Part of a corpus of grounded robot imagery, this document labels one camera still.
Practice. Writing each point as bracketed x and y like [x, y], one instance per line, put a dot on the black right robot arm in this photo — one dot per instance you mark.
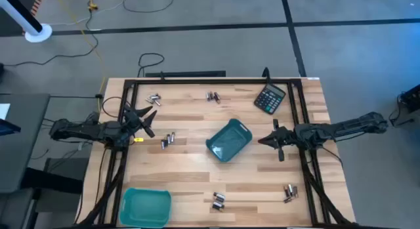
[344, 127]

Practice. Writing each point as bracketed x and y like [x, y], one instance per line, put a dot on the blue tablet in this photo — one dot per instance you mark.
[8, 127]

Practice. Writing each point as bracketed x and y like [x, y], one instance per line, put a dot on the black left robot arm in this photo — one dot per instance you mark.
[82, 130]

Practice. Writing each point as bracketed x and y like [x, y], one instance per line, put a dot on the bright teal plastic bin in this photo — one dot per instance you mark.
[146, 207]

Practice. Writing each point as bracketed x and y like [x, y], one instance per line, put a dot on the black aluminium table frame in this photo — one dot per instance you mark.
[213, 81]

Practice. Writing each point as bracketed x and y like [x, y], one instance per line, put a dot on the dark grey side table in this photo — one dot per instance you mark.
[23, 140]

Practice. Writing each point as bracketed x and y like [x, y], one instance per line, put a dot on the white paper sheet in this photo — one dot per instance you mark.
[4, 111]

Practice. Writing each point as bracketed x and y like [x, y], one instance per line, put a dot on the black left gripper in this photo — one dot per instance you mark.
[131, 127]

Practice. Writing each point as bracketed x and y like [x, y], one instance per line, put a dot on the black flat bar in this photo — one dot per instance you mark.
[183, 73]

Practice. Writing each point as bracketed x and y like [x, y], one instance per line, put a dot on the black desk calculator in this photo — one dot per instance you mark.
[269, 98]

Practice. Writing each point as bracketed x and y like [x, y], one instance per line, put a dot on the black clamp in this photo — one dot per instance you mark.
[266, 74]

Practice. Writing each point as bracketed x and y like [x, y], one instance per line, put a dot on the dark blue-teal plastic bin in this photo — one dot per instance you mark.
[229, 140]

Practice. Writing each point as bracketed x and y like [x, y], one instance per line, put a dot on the silver black Energizer battery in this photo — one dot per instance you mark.
[218, 202]
[219, 195]

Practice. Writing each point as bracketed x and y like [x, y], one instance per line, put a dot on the black electronic device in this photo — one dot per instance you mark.
[411, 97]

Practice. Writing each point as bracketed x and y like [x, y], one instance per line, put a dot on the white pole with round base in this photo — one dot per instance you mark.
[37, 33]

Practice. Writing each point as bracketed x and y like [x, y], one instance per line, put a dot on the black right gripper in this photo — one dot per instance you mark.
[285, 137]

